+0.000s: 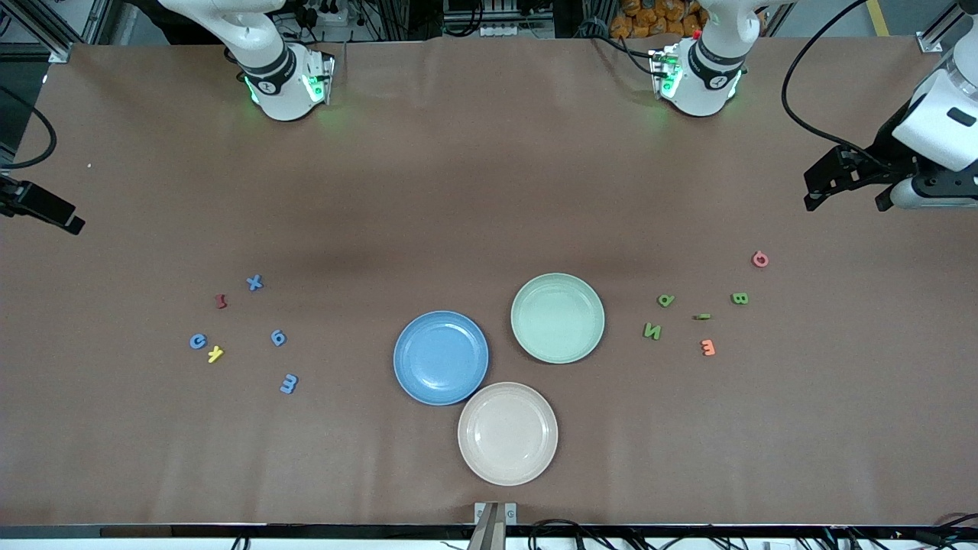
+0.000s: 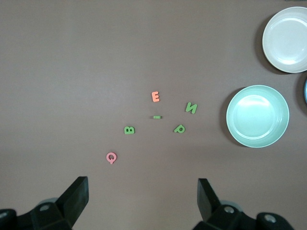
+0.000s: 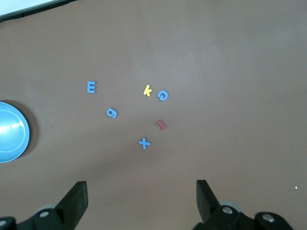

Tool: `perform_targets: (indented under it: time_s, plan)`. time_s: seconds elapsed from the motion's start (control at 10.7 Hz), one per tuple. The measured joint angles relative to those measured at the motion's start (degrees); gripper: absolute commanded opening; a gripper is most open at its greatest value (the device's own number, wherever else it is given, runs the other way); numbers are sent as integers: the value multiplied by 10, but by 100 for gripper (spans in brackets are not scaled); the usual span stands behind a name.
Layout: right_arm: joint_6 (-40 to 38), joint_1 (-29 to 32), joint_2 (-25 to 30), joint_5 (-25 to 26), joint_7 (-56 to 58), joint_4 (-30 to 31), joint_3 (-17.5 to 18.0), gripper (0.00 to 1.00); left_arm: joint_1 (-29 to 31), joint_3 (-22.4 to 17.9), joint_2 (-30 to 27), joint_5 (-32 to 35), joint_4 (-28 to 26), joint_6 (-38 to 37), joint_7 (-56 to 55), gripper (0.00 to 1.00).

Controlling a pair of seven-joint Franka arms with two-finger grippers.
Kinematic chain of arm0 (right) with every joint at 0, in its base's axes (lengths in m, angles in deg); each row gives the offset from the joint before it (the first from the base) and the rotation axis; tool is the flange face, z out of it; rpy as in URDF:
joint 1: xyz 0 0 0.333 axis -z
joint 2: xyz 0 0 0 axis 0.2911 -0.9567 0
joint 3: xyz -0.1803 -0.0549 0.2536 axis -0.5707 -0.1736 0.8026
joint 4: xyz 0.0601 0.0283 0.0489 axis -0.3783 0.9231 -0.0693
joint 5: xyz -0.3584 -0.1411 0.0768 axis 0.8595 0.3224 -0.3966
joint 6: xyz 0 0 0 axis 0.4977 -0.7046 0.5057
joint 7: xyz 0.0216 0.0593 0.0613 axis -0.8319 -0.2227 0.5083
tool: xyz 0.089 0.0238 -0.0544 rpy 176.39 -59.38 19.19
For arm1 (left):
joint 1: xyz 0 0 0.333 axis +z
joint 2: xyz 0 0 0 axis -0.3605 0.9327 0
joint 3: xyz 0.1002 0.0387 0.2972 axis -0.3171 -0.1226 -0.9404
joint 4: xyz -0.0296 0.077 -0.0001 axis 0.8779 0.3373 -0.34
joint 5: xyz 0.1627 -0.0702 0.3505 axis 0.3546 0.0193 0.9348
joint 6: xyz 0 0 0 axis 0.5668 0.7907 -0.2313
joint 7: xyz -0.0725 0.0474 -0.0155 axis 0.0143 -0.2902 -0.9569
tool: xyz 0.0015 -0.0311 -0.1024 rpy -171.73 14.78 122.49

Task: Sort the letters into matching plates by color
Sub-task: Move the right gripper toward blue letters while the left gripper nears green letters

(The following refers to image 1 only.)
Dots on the blue foam letter C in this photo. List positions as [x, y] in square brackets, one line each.
[192, 342]

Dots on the white socket strip with plugs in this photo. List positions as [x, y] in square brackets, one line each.
[321, 11]

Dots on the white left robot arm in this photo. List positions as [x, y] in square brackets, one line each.
[707, 84]

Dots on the beige round plate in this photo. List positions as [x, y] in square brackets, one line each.
[507, 434]

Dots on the aluminium frame profile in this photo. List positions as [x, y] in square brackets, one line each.
[943, 30]
[53, 30]

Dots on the grey metal camera bracket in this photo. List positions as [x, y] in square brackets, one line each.
[495, 516]

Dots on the table covering sheet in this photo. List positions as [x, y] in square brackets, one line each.
[489, 191]

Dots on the light green round plate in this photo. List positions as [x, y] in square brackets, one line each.
[558, 318]

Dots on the yellow foam letter Y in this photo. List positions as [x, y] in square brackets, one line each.
[215, 354]

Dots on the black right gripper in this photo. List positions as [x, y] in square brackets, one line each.
[32, 202]

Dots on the blue round plate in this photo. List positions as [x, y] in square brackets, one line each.
[441, 357]

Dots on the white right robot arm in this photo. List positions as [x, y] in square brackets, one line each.
[283, 92]

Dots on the blue foam letter X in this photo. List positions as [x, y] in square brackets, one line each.
[254, 283]

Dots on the pink foam letter Q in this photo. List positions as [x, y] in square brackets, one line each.
[754, 260]

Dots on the blue foam letter E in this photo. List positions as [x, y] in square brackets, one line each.
[289, 383]

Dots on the white power strip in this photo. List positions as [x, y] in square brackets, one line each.
[516, 30]

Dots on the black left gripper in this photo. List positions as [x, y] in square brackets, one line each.
[886, 151]

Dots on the green foam letter B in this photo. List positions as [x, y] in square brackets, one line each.
[734, 298]

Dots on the green foam letter P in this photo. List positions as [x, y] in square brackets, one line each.
[671, 300]

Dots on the orange foam letter E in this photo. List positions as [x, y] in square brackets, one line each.
[708, 347]

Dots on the pile of orange objects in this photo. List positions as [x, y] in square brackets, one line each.
[657, 15]

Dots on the green foam letter N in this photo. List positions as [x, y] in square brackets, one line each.
[652, 331]

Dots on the blue foam letter with loop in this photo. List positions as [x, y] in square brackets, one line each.
[273, 338]

